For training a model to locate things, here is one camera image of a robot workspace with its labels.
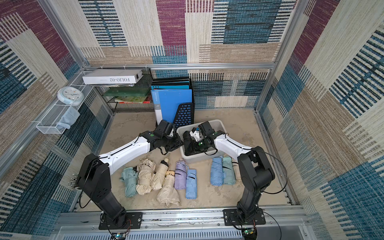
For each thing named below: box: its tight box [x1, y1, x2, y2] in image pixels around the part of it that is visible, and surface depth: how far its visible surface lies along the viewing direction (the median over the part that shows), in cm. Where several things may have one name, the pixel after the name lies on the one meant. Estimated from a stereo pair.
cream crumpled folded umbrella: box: [136, 158, 157, 196], surface depth 85 cm
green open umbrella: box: [68, 173, 79, 189], surface depth 69 cm
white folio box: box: [82, 69, 144, 85], surface depth 81 cm
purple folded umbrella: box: [174, 160, 189, 190], surface depth 85 cm
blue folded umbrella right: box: [210, 156, 224, 187], surface depth 88 cm
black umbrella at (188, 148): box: [182, 130, 198, 156], surface depth 89 cm
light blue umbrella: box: [185, 169, 198, 200], surface depth 83 cm
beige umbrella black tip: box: [151, 158, 169, 190], surface depth 85 cm
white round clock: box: [57, 86, 85, 106], surface depth 76 cm
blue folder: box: [150, 89, 193, 125], surface depth 94 cm
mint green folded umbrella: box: [119, 167, 139, 198], surface depth 82 cm
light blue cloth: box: [56, 105, 81, 130], surface depth 70 cm
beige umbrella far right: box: [232, 157, 242, 181], surface depth 88 cm
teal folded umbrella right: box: [222, 156, 236, 185], surface depth 87 cm
